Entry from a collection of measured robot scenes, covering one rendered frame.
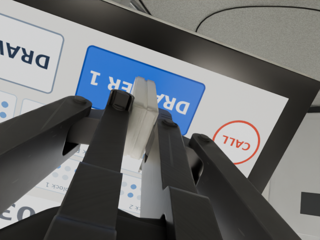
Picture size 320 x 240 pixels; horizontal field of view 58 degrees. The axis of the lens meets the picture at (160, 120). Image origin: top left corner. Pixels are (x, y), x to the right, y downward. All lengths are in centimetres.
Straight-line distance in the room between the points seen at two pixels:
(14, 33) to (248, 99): 18
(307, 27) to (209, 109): 146
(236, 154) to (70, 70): 15
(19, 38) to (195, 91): 13
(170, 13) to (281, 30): 59
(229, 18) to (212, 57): 141
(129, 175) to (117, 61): 10
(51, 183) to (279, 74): 21
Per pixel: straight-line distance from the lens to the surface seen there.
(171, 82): 22
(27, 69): 24
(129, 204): 27
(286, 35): 172
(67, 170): 26
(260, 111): 25
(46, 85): 23
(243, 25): 167
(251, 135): 25
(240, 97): 24
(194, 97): 23
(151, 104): 16
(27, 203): 29
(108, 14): 22
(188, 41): 22
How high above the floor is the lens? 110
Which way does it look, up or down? 21 degrees down
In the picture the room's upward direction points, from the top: 166 degrees counter-clockwise
